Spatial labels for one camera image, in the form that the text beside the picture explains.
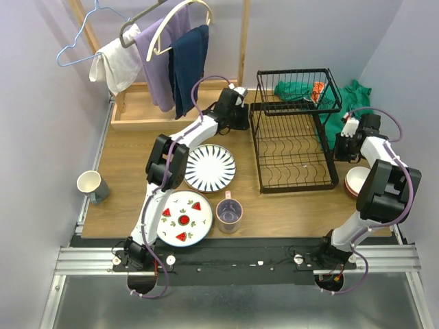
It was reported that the white bowl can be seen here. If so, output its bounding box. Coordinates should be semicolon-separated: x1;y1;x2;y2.
345;167;370;195

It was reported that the dark blue cloth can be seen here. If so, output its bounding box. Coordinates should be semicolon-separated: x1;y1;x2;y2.
168;24;209;120

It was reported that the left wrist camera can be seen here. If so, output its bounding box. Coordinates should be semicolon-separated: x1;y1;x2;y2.
228;83;248;107

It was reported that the black wire dish rack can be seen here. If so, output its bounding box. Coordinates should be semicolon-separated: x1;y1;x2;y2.
250;68;342;194

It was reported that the white cloth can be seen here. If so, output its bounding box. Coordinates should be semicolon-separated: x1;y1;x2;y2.
89;38;142;96

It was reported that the cream hanger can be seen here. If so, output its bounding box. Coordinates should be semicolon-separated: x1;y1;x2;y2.
145;0;213;62

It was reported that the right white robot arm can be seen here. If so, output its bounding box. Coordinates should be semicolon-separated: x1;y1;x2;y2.
315;113;422;269

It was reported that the grey ceramic mug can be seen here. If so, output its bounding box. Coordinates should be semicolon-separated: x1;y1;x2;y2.
76;170;110;204

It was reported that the grey hanger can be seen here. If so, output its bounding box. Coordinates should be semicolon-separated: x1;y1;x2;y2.
119;0;167;49

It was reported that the orange patterned cloth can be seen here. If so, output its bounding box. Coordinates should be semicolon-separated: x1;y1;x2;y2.
310;81;326;103

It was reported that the green t-shirt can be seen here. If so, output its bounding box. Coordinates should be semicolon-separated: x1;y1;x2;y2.
274;80;372;149

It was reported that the pink ceramic mug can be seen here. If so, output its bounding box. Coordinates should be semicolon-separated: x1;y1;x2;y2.
215;191;244;234

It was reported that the blue wire hanger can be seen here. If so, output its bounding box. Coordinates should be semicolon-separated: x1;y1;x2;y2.
56;1;128;67

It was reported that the orange bowl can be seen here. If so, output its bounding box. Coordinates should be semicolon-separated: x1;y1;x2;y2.
344;184;358;199

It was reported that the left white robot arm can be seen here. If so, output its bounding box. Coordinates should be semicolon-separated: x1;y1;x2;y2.
123;86;248;271

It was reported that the purple cloth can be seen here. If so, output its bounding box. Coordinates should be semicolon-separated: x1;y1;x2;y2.
134;6;191;112

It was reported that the wooden clothes rack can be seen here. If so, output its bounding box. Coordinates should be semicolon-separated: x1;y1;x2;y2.
69;1;250;130

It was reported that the blue striped white plate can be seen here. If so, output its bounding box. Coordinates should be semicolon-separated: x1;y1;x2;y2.
185;144;237;193

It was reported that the watermelon pattern white plate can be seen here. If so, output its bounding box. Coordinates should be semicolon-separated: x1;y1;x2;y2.
157;190;213;247

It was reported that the black mounting base rail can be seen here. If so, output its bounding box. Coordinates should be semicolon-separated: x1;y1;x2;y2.
55;237;421;287

